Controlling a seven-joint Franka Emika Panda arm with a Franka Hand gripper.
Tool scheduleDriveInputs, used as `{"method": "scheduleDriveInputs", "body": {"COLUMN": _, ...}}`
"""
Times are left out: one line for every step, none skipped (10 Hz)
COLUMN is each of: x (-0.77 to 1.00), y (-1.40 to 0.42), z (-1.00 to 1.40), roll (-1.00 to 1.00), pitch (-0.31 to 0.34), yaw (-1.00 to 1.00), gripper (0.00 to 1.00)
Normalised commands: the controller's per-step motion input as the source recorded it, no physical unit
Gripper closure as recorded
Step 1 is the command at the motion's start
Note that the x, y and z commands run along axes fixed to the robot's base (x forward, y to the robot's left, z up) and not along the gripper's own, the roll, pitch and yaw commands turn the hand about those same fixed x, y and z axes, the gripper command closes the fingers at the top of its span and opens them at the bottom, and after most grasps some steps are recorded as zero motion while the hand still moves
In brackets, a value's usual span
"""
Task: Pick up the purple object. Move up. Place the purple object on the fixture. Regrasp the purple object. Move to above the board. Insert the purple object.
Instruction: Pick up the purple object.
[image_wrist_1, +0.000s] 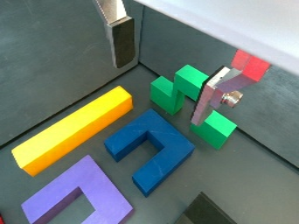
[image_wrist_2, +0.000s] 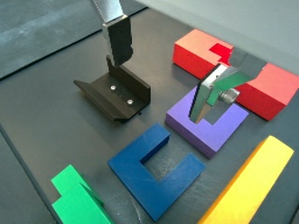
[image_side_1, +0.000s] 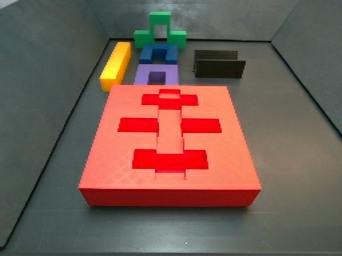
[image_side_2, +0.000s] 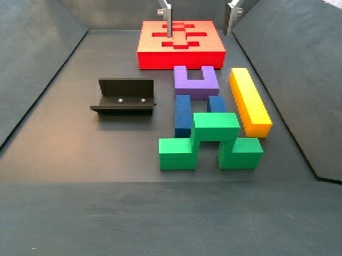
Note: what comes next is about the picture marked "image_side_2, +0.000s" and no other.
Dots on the red slotted board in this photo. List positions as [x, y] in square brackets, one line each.
[192, 47]

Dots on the yellow long block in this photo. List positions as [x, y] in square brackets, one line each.
[253, 115]

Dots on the blue U-shaped block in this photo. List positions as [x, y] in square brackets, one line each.
[183, 113]

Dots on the green stepped arch block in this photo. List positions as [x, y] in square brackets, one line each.
[237, 153]

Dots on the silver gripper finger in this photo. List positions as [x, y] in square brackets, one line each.
[232, 12]
[164, 11]

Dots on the black angle fixture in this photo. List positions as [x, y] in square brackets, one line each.
[125, 95]

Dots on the purple U-shaped block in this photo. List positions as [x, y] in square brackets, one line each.
[197, 89]

